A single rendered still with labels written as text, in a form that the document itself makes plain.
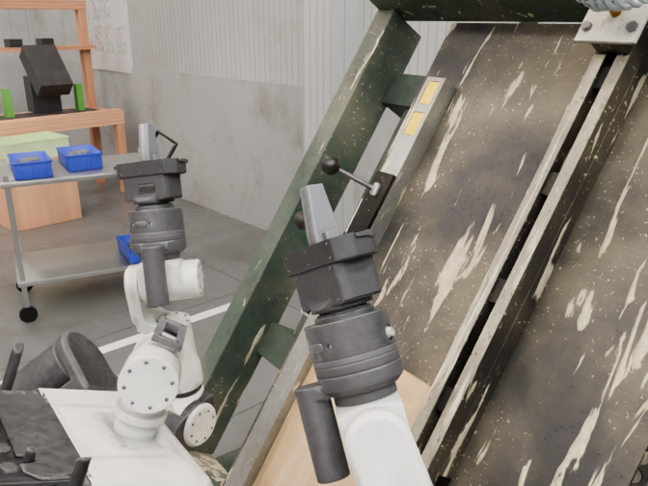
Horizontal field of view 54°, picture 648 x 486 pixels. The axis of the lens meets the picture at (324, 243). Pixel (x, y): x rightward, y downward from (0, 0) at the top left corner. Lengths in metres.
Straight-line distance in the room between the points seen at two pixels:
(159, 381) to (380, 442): 0.26
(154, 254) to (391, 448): 0.55
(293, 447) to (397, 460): 0.67
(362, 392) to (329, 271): 0.12
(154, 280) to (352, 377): 0.49
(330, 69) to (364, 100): 3.00
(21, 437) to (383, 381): 0.39
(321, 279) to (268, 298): 0.84
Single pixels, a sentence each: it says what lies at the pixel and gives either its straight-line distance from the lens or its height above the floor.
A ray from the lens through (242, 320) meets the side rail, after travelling 1.45.
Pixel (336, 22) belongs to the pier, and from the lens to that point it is 4.50.
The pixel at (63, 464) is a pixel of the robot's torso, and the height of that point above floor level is 1.38.
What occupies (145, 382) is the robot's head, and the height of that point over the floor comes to 1.43.
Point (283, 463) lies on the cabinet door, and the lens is 1.29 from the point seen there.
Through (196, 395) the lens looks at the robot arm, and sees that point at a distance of 1.18.
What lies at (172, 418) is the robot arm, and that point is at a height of 1.17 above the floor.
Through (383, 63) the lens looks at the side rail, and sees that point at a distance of 1.53.
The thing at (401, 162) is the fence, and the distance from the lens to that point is 1.28.
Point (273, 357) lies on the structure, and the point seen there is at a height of 1.09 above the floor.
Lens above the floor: 1.81
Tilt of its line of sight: 19 degrees down
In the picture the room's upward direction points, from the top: straight up
